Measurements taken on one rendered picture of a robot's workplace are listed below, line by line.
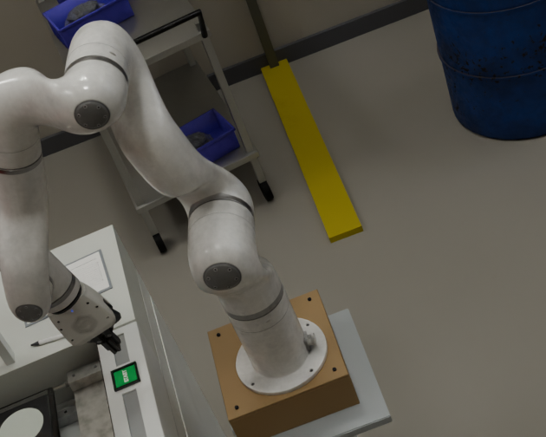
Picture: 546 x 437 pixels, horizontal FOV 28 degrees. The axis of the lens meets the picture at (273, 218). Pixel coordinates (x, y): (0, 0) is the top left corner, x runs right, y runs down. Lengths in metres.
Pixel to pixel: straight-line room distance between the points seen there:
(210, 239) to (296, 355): 0.38
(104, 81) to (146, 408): 0.76
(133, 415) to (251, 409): 0.23
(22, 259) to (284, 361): 0.56
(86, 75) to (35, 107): 0.11
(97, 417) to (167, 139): 0.75
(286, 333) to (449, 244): 1.63
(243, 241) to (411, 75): 2.66
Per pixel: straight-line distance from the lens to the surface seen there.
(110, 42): 1.73
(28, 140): 1.80
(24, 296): 1.92
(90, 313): 2.08
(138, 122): 1.77
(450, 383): 3.24
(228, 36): 4.67
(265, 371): 2.14
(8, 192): 1.86
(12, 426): 2.38
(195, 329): 3.69
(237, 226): 1.87
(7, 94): 1.75
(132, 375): 2.23
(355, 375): 2.24
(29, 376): 2.41
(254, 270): 1.87
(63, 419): 2.41
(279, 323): 2.05
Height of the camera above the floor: 2.48
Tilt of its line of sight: 39 degrees down
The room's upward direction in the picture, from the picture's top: 22 degrees counter-clockwise
